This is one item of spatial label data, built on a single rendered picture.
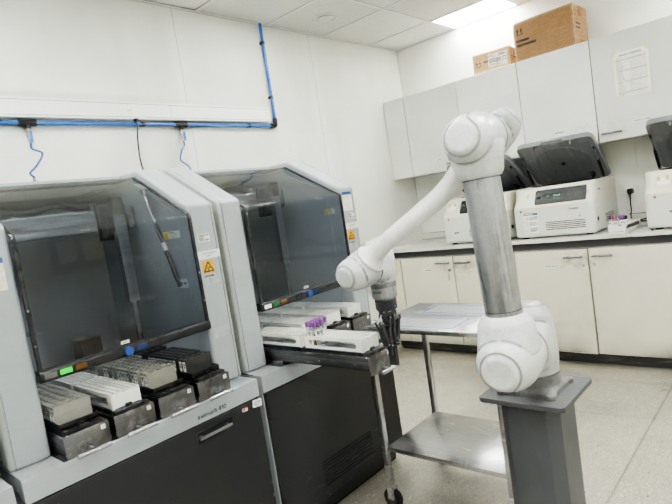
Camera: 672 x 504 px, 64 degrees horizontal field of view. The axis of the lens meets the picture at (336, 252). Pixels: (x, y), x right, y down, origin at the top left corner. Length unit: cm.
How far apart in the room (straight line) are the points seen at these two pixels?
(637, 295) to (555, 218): 71
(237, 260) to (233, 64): 196
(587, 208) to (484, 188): 250
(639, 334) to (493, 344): 259
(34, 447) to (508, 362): 137
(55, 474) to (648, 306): 337
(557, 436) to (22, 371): 157
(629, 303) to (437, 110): 210
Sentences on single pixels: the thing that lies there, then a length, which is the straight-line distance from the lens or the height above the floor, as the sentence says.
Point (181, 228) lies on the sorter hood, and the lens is 204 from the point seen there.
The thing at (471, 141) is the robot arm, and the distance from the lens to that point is 140.
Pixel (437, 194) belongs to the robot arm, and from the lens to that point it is 169.
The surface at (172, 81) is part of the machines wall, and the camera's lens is 354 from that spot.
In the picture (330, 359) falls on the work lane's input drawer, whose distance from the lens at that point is 203.
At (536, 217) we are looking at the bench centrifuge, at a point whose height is 105.
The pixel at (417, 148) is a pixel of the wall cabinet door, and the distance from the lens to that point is 479.
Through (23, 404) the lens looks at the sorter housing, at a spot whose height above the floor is 92.
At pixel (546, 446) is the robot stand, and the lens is 178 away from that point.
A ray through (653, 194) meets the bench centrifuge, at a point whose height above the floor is 112.
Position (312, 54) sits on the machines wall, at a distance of 444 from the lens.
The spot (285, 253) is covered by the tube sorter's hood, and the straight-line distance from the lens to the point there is 234.
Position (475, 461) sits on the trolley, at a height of 28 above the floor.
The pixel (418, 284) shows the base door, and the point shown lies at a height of 59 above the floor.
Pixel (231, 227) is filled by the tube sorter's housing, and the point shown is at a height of 133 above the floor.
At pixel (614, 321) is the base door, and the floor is 31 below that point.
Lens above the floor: 135
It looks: 5 degrees down
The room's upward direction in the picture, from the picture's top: 9 degrees counter-clockwise
